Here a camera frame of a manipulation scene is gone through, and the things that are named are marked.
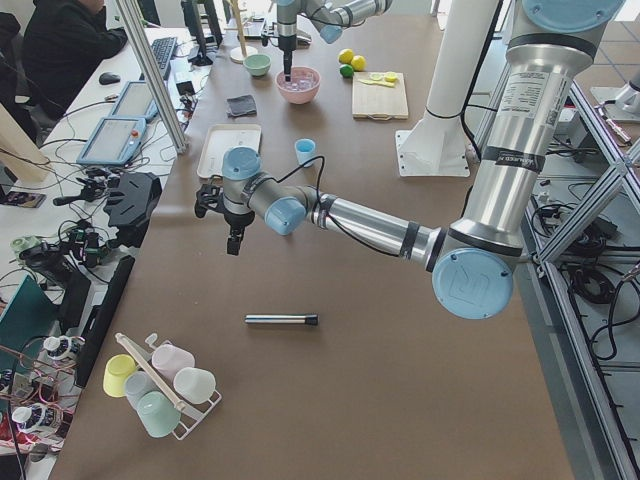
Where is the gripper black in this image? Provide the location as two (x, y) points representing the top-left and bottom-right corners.
(224, 209), (254, 255)
(278, 22), (297, 82)

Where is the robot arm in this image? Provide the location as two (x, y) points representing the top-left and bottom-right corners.
(211, 1), (527, 331)
(276, 0), (392, 82)

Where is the clear ice cubes pile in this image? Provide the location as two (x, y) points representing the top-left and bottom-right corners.
(281, 70), (317, 92)

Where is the wooden cup tree stand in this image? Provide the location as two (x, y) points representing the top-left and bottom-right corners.
(225, 0), (258, 64)

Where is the light blue cup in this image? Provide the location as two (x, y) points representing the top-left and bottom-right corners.
(294, 138), (316, 168)

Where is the pink plastic cup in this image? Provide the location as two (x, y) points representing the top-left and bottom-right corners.
(151, 344), (195, 383)

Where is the white plastic cup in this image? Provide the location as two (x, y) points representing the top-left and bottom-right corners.
(173, 367), (216, 404)

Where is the yellow plastic cup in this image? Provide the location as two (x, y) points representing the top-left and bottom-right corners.
(103, 354), (137, 398)

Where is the grey plastic cup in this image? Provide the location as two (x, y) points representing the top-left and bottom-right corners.
(124, 370), (155, 409)

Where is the green plastic cup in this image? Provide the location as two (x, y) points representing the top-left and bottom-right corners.
(136, 391), (181, 438)

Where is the pink bowl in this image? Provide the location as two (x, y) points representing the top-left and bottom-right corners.
(275, 66), (321, 105)

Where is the green bowl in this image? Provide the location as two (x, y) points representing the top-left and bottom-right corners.
(243, 53), (271, 78)

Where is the yellow lemon upper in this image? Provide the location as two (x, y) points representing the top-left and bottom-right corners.
(338, 48), (354, 64)

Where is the yellow lemon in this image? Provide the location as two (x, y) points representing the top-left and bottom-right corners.
(338, 48), (354, 64)
(350, 55), (367, 72)

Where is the green lime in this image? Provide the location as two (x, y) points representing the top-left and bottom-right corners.
(339, 64), (354, 78)

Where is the grey folded cloth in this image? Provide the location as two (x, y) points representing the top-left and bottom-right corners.
(226, 95), (257, 118)

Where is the yellow lemon lower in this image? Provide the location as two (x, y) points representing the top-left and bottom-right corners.
(350, 55), (367, 72)

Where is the yellow plastic knife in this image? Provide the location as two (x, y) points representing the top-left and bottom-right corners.
(357, 78), (394, 88)

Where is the wooden cutting board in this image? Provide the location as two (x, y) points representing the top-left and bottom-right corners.
(352, 72), (409, 120)

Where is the cream rabbit tray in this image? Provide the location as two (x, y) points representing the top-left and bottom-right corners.
(196, 123), (264, 180)

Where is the steel muddler black tip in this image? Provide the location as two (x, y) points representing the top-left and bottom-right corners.
(244, 313), (319, 326)

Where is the black keyboard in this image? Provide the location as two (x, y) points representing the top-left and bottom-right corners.
(150, 37), (178, 80)

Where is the blue teach pendant near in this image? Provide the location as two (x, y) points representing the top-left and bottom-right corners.
(76, 116), (147, 166)

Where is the blue teach pendant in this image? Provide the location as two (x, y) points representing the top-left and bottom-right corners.
(110, 81), (158, 121)
(76, 116), (147, 166)

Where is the blue teach pendant far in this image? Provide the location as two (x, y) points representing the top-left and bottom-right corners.
(110, 81), (158, 121)

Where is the black computer mouse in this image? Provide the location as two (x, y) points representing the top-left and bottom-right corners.
(98, 72), (121, 86)

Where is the seated person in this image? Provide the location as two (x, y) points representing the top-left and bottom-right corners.
(22, 0), (127, 119)

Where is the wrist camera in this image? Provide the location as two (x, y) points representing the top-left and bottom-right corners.
(260, 25), (278, 47)
(194, 184), (225, 218)

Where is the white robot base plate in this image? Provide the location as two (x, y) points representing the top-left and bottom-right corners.
(394, 116), (470, 177)

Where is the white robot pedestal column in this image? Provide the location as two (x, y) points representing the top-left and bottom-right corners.
(425, 0), (502, 119)

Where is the white wire cup rack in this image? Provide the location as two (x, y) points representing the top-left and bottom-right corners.
(115, 333), (222, 440)

